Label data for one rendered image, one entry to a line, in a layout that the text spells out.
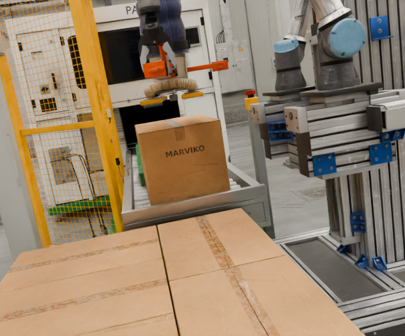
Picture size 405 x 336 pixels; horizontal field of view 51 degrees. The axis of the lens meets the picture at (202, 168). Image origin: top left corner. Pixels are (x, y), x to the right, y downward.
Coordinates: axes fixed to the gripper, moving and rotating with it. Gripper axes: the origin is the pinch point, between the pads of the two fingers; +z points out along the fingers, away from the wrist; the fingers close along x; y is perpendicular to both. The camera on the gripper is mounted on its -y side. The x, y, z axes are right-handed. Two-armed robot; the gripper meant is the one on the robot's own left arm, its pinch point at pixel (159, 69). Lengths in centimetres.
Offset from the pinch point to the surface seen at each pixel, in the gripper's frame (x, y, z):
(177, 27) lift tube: -7, 53, -19
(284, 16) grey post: -118, 348, -48
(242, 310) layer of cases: -15, -50, 66
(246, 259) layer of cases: -20, -19, 66
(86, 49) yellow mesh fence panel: 51, 112, -22
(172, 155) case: 5, 51, 39
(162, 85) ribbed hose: 3.5, 41.3, 5.5
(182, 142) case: -1, 52, 34
